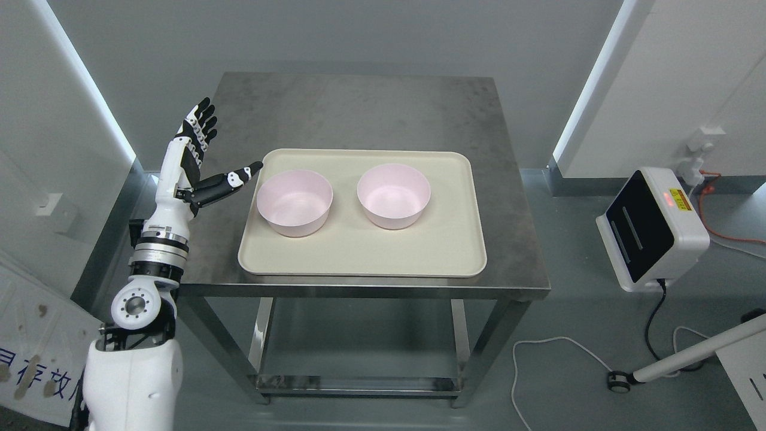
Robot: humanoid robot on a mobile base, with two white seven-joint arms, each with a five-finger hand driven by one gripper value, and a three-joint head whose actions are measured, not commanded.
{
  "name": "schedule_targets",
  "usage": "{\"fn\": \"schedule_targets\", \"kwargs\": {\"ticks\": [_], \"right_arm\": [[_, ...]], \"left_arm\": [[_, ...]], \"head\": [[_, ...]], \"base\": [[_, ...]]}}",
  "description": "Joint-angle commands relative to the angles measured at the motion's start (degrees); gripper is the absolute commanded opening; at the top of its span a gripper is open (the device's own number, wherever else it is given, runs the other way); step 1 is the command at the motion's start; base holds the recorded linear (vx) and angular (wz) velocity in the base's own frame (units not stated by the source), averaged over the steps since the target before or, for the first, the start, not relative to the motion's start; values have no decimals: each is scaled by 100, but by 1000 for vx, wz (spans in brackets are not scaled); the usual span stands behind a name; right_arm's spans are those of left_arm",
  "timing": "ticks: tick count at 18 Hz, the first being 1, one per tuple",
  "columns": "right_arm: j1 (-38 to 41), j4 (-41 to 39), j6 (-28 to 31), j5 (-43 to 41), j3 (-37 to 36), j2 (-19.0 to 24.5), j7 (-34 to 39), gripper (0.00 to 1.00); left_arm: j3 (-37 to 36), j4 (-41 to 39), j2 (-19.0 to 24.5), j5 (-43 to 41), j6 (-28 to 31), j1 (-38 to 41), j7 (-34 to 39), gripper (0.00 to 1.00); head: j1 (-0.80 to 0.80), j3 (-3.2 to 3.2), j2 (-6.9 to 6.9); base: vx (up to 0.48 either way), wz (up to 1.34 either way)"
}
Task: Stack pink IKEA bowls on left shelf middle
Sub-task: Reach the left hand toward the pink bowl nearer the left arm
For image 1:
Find white wall socket plug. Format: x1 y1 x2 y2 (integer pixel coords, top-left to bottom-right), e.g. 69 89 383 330
676 126 726 187

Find white wall switch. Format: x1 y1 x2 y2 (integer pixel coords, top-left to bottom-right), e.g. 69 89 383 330
35 193 63 217

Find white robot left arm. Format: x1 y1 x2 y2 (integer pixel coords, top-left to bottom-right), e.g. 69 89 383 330
69 201 193 430

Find white floor cable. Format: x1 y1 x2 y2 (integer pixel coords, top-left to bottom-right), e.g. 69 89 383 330
510 326 710 431

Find pink bowl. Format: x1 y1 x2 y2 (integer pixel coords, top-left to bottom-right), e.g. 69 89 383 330
256 169 335 238
356 163 431 231

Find black device cable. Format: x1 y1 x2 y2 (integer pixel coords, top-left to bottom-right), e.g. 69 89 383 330
644 279 707 372

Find orange cable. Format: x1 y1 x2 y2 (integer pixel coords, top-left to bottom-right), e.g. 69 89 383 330
698 172 766 246

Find white wheeled stand leg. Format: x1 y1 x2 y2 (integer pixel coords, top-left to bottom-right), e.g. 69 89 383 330
606 313 765 393

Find cream plastic tray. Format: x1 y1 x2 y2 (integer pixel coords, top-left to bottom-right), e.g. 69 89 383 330
238 149 487 278

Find white sign with blue text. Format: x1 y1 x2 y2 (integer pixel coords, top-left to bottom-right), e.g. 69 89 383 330
1 262 99 427

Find white black box device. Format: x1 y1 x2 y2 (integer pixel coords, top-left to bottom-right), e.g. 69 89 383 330
595 166 710 293

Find black white robotic hand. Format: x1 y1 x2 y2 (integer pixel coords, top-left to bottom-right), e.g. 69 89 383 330
156 96 263 218

